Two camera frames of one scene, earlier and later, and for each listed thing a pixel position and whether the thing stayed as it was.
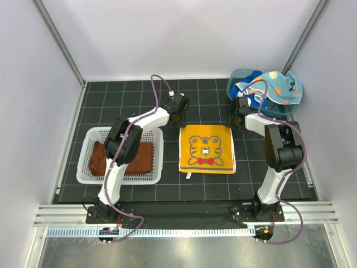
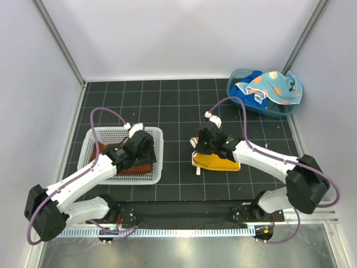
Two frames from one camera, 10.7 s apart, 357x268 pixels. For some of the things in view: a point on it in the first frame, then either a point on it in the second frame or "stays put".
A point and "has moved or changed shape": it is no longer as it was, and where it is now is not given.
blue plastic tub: x=276 y=110 stays put
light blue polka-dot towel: x=282 y=88 stays put
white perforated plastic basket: x=86 y=136 stays put
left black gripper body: x=181 y=121 -> x=148 y=157
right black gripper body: x=231 y=119 -> x=205 y=147
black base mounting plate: x=132 y=214 stays put
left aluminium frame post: x=59 y=40 stays put
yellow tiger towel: x=206 y=149 has moved or changed shape
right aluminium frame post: x=310 y=24 stays put
